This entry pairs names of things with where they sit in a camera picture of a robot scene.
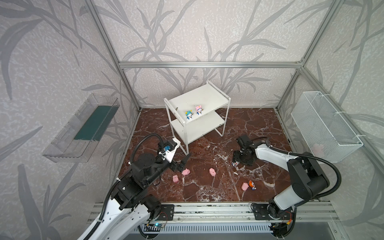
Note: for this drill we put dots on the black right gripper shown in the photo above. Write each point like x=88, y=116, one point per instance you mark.
x=240, y=156

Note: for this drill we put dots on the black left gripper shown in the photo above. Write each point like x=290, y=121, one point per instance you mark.
x=179, y=163

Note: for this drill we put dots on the teal blue cat figurine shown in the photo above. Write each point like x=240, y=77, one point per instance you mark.
x=189, y=115

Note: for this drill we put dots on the pink hat blue figurine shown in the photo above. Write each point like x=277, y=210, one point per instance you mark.
x=199, y=110

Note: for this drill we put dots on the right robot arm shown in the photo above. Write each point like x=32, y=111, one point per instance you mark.
x=306, y=175

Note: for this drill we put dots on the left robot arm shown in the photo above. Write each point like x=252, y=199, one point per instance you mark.
x=128, y=203

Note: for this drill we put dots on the white two-tier metal shelf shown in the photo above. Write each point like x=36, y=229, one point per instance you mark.
x=215, y=104

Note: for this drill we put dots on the pink pig toy left-centre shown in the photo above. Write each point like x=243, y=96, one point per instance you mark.
x=186, y=172

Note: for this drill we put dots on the pink pig toy far left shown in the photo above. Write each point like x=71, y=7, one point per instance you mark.
x=175, y=179

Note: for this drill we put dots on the orange blue figurine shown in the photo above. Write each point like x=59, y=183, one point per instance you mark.
x=252, y=185

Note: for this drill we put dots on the pink pig toy centre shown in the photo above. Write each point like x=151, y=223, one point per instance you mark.
x=212, y=172

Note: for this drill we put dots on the pink pig toy right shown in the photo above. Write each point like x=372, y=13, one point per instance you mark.
x=244, y=186

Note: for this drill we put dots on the green circuit board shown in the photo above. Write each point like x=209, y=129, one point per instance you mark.
x=155, y=226

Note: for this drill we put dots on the pink toy in basket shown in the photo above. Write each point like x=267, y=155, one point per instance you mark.
x=318, y=150

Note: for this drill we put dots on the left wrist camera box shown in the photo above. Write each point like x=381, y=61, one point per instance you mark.
x=169, y=149

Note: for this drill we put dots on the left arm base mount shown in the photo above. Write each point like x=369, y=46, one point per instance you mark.
x=158, y=213

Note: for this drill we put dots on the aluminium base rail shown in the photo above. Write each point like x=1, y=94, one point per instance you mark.
x=232, y=217

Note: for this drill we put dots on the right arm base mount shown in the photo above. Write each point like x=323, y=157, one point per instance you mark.
x=284, y=220

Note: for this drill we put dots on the white wire mesh basket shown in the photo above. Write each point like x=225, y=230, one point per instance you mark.
x=320, y=123

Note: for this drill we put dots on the clear plastic wall bin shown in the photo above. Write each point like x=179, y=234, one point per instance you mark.
x=79, y=138

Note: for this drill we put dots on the aluminium enclosure frame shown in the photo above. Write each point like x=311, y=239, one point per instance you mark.
x=300, y=66

